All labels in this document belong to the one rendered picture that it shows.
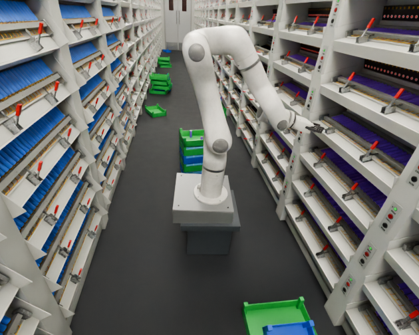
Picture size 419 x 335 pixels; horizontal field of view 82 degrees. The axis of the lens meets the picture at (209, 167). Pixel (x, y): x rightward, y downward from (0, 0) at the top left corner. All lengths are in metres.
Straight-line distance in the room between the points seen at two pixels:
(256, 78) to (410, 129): 0.54
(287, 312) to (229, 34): 1.28
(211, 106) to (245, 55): 0.23
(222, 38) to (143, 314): 1.25
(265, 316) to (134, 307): 0.64
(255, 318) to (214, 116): 0.97
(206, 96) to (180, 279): 0.97
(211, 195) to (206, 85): 0.57
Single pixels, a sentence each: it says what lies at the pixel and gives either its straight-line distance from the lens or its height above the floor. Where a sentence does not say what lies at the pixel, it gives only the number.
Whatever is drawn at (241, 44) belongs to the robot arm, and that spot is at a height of 1.14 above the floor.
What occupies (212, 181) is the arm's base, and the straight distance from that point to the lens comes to 1.23.
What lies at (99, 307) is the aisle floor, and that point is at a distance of 1.44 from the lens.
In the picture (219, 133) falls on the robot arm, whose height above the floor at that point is 0.79.
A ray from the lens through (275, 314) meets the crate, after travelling 1.41.
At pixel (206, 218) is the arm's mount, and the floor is 0.32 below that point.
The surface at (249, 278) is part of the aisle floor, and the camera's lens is 1.48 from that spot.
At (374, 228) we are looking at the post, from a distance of 1.12.
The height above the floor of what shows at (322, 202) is 0.37.
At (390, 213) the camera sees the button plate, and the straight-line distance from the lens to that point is 1.05.
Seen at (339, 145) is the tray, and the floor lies 0.75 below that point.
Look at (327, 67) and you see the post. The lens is 1.40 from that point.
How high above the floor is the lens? 1.22
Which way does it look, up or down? 32 degrees down
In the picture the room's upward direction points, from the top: 4 degrees clockwise
